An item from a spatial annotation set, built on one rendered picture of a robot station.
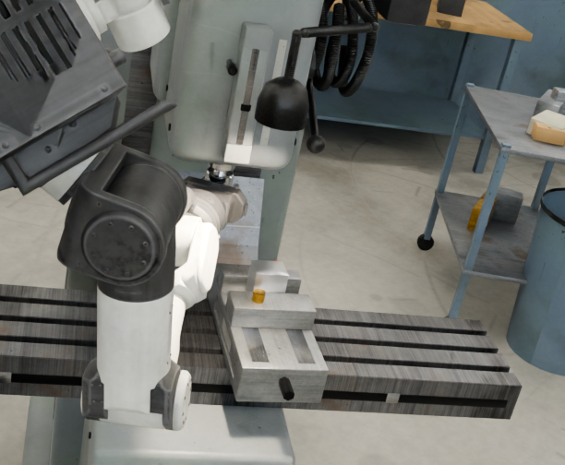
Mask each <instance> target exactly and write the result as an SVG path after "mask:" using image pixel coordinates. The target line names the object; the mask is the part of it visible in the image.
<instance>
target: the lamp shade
mask: <svg viewBox="0 0 565 465"><path fill-rule="evenodd" d="M308 111H309V101H308V94H307V89H306V88H305V87H304V86H303V85H302V84H301V83H300V82H299V81H298V80H296V79H286V78H284V77H276V78H274V79H271V80H269V81H267V82H266V84H265V86H264V87H263V89H262V91H261V93H260V94H259V96H258V101H257V106H256V111H255V116H254V117H255V119H256V121H257V122H259V123H260V124H262V125H265V126H267V127H270V128H273V129H278V130H282V131H299V130H303V129H304V128H305V127H306V124H307V116H308Z"/></svg>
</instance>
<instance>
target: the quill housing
mask: <svg viewBox="0 0 565 465"><path fill-rule="evenodd" d="M323 2H324V0H180V2H179V8H178V15H177V21H176V29H175V36H174V48H173V55H172V62H171V68H170V75H169V82H168V85H166V88H165V90H166V91H167V95H166V100H167V101H171V102H174V103H176V105H177V107H175V108H173V110H171V111H169V112H168V113H165V114H164V117H165V123H166V130H167V136H168V143H169V148H170V150H171V152H172V153H173V154H174V155H175V156H176V157H177V158H178V159H181V160H185V161H200V162H209V163H218V164H226V165H234V166H243V167H251V168H260V169H268V170H279V169H281V168H283V167H285V166H286V165H287V164H288V163H289V161H290V159H291V158H292V154H293V149H294V146H295V144H296V138H295V136H296V131H282V130H278V129H273V128H270V127H267V126H265V125H262V124H260V123H259V122H257V121H256V126H255V131H254V136H253V141H252V150H251V154H250V160H249V164H244V163H236V162H228V161H223V155H222V142H223V136H224V130H225V126H226V120H227V114H228V109H229V103H230V98H231V92H232V86H233V81H234V76H231V75H229V74H228V71H227V68H226V66H227V64H226V61H227V60H228V59H231V60H232V61H233V63H234V64H235V65H236V60H237V55H238V49H239V43H240V38H241V32H242V27H243V23H244V22H245V21H248V22H254V23H260V24H267V25H269V26H270V28H271V30H272V31H273V35H272V40H271V46H270V50H269V56H268V61H267V66H266V71H265V76H264V81H263V86H262V88H263V87H264V86H265V84H266V82H267V81H269V80H271V79H274V78H277V77H284V73H285V72H284V71H285V69H286V64H287V63H286V62H287V58H288V53H289V48H290V44H291V39H292V35H293V34H292V32H293V30H301V29H302V28H309V27H310V28H311V27H318V26H319V20H320V15H321V10H322V6H323ZM301 39H302V40H301V43H300V47H299V51H298V52H299V53H298V56H297V61H296V67H295V73H294V79H296V80H298V81H299V82H300V83H301V84H302V85H303V86H304V87H306V86H307V78H308V73H309V68H310V65H311V60H312V55H313V51H314V46H315V41H316V37H313V38H301Z"/></svg>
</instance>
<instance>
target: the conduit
mask: <svg viewBox="0 0 565 465"><path fill-rule="evenodd" d="M334 1H335V0H324V2H323V6H322V10H321V15H320V20H319V27H321V26H328V18H327V15H328V12H329V10H330V8H331V5H332V4H333V3H334ZM358 1H359V2H360V3H361V1H363V3H364V6H365V9H366V10H367V12H368V13H369V14H370V15H371V17H372V18H373V19H375V20H376V22H377V23H378V9H377V5H376V2H375V0H358ZM345 9H346V10H345ZM345 20H346V21H347V24H357V23H358V14H357V13H356V11H355V10H354V8H353V7H352V6H351V5H350V3H349V0H342V3H336V4H335V5H334V7H333V19H332V24H331V25H332V26H334V25H343V24H344V21H345ZM377 35H378V34H377V31H376V32H373V31H370V32H367V35H366V39H365V45H364V46H365V47H364V49H363V50H364V51H363V53H362V55H361V56H362V57H361V59H360V61H359V62H360V63H359V65H358V67H357V69H356V71H355V73H354V75H353V77H352V78H351V80H350V82H349V83H348V80H349V78H350V76H351V75H352V73H353V70H354V67H355V61H356V57H357V49H358V48H357V47H358V46H357V45H358V38H359V37H358V33H355V34H348V37H347V38H348V39H347V40H348V41H347V45H340V42H341V37H342V35H334V36H333V35H332V36H330V37H329V41H328V45H326V44H327V37H328V36H323V37H316V41H315V46H314V49H315V53H316V65H315V71H314V76H313V86H314V87H315V88H316V89H317V90H318V91H325V90H327V89H328V88H329V87H332V88H338V90H339V92H340V94H341V95H342V96H344V97H350V96H352V95H353V94H354V93H355V92H356V91H357V90H358V89H359V87H360V86H361V84H362V82H363V80H364V78H365V76H366V74H367V71H368V68H369V66H370V64H371V60H372V57H373V55H374V51H375V46H376V41H377V37H378V36H377ZM326 46H327V47H326ZM326 48H327V49H326ZM325 49H326V50H325ZM339 49H340V50H339ZM325 51H326V53H325ZM324 54H326V55H325V59H324V72H323V76H321V74H320V70H319V67H320V65H321V62H322V59H323V57H324ZM338 55H339V56H340V57H339V56H338ZM338 57H339V64H338V74H337V75H338V76H337V77H336V75H335V70H336V66H337V62H338Z"/></svg>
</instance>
